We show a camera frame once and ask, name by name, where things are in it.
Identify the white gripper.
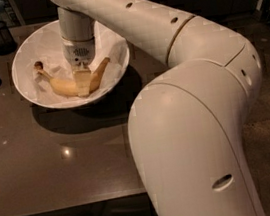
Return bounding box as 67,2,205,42
61,39,96,98

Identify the yellow banana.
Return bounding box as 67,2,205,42
34,57,110,97

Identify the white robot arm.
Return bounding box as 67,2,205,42
51,0,265,216

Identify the large white bowl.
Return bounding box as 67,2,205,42
12,21,130,109

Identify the white paper liner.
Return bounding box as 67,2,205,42
20,16,133,112

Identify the black mesh pen cup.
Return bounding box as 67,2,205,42
0,21,17,55

